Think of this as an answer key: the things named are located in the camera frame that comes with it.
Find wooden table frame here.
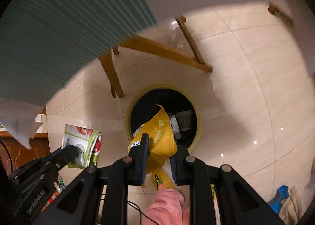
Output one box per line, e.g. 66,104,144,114
98,15,214,98

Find yellow snack wrapper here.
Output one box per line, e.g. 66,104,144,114
128,105,177,174

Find blue white snack wrapper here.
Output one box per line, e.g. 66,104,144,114
169,115,182,140

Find grey checked thermos bottle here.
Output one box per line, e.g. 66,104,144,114
175,111,192,131

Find pink trouser legs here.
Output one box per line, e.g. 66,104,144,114
145,188,190,224

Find green white snack wrapper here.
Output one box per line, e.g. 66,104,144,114
62,124,102,169

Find black cable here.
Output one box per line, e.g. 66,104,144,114
99,194,161,225

